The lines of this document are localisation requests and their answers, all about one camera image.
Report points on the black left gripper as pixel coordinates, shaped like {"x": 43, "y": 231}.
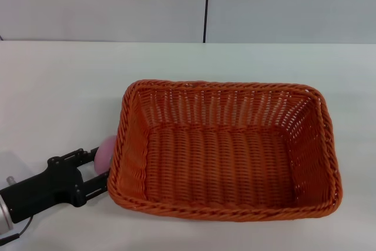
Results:
{"x": 50, "y": 184}

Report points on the pink peach toy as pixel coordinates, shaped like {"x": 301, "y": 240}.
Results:
{"x": 104, "y": 154}

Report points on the orange woven plastic basket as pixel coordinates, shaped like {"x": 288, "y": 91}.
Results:
{"x": 217, "y": 163}

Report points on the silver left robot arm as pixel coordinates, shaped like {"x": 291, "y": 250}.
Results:
{"x": 4, "y": 212}

